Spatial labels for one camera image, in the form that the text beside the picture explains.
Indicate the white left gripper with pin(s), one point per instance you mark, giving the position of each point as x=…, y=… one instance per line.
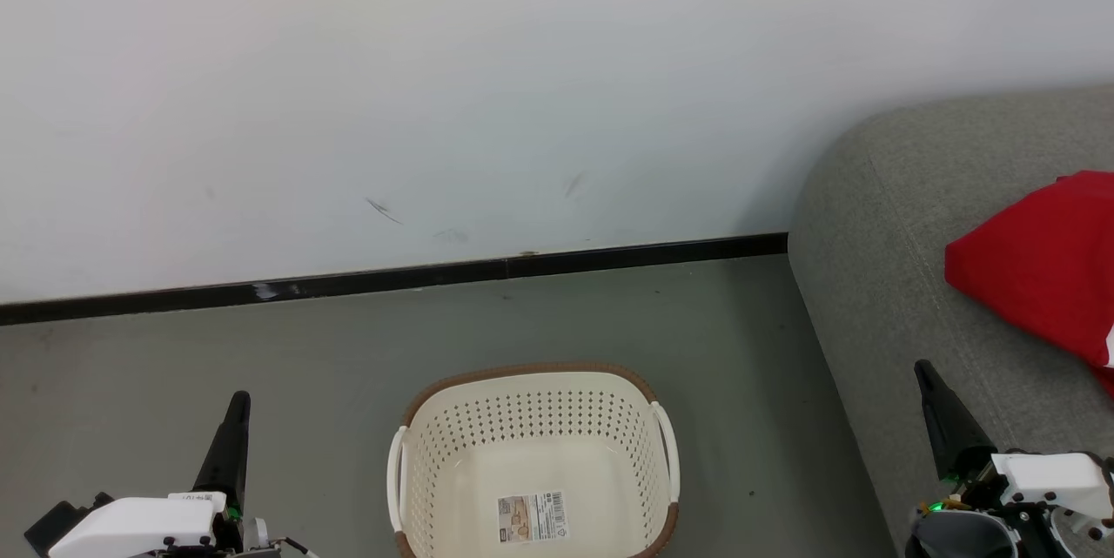
x=139, y=523

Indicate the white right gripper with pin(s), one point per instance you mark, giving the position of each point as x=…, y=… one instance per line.
x=1053, y=484

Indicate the red garment with white stripes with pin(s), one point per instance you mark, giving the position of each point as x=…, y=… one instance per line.
x=1044, y=279

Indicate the cream perforated basket brown rim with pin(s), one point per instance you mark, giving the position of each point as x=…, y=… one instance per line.
x=531, y=462

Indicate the grey fabric sofa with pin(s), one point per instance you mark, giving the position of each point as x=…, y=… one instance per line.
x=870, y=279

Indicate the printed label sticker with barcode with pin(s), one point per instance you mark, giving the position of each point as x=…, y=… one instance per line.
x=533, y=517

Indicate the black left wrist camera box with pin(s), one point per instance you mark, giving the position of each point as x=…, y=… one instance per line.
x=52, y=527

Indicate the black wall baseboard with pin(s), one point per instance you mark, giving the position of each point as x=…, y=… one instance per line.
x=392, y=278

